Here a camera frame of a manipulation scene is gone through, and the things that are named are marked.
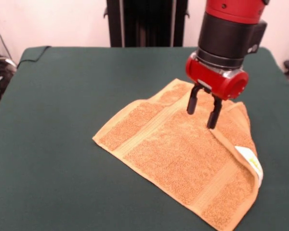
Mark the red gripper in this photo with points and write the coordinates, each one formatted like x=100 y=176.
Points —
x=216 y=83

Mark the orange terry towel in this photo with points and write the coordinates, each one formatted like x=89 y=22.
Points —
x=178 y=156

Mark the dark green table cloth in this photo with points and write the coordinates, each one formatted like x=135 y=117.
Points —
x=50 y=144

